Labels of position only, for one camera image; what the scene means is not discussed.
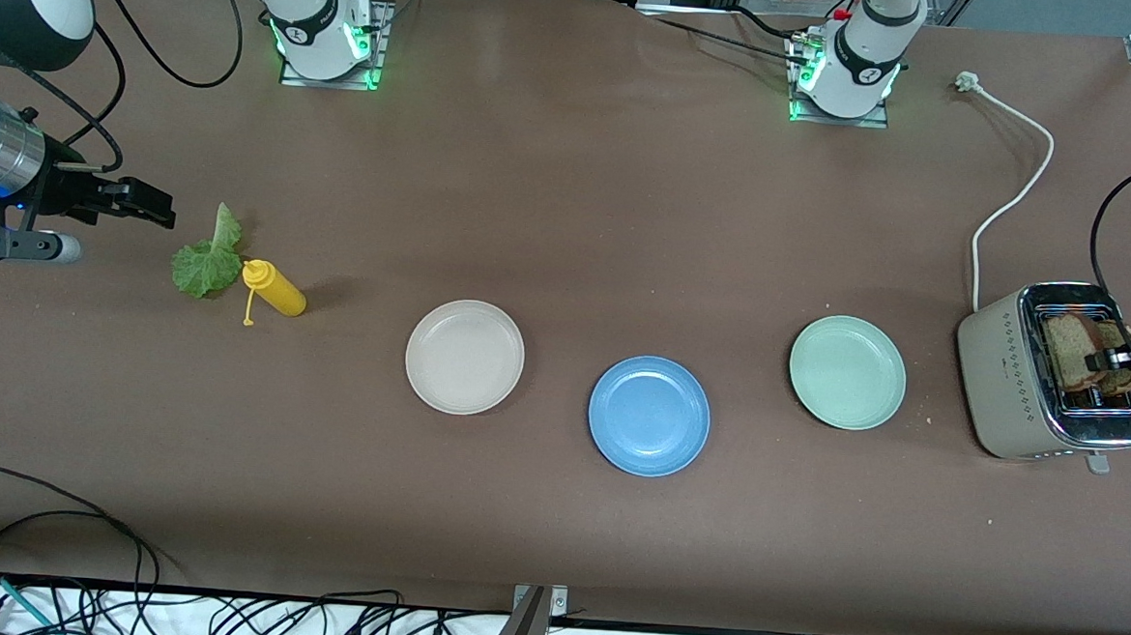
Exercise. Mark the yellow squeeze bottle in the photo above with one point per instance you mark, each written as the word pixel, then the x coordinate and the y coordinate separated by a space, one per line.
pixel 281 293

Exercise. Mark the green round plate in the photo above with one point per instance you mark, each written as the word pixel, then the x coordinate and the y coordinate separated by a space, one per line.
pixel 847 371

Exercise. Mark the metal table edge bracket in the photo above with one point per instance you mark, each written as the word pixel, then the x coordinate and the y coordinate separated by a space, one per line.
pixel 558 603

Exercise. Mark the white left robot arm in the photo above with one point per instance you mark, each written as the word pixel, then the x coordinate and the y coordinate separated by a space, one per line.
pixel 860 62

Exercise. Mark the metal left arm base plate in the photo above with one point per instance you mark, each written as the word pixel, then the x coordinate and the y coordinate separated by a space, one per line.
pixel 876 123

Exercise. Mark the brown bread slice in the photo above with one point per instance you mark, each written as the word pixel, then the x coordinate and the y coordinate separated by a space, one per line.
pixel 1067 349
pixel 1123 385

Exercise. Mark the beige round plate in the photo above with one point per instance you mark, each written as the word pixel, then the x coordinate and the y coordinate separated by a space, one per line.
pixel 465 356

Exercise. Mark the beige chrome toaster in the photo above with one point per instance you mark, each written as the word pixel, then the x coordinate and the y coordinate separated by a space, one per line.
pixel 1003 379

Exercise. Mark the green lettuce leaf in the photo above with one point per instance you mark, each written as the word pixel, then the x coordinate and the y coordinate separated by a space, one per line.
pixel 202 269

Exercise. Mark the blue round plate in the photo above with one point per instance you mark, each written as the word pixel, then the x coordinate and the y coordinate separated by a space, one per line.
pixel 648 416

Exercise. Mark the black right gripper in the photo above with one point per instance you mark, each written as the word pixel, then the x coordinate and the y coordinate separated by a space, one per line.
pixel 61 191

